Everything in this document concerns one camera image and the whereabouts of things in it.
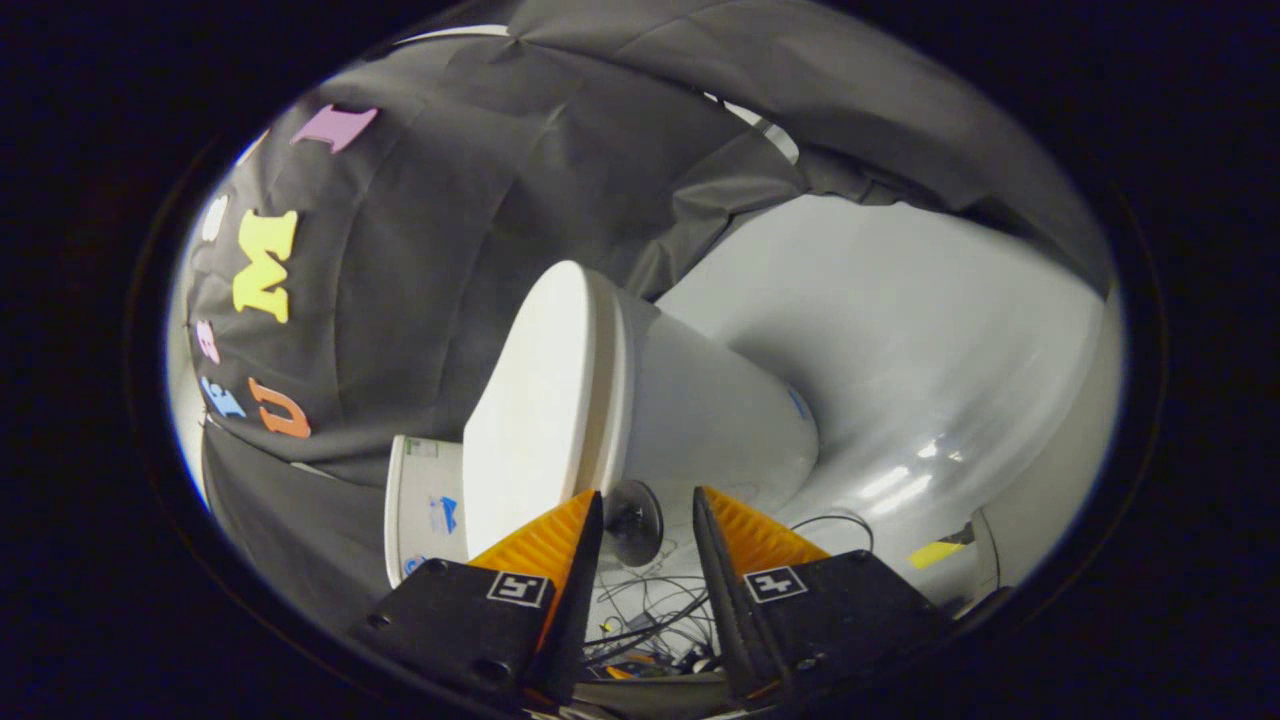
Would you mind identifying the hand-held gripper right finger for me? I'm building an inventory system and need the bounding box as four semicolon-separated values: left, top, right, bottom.
692;486;953;703

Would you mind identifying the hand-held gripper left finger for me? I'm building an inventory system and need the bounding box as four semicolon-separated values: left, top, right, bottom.
348;488;606;709

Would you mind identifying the grey lid pull tab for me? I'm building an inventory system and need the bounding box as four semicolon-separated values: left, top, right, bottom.
605;480;664;568

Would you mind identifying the black backdrop cloth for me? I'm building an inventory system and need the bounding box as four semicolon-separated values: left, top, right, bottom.
185;0;1116;631

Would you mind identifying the tangle of thin black cables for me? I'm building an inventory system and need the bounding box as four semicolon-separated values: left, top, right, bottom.
585;513;876;681

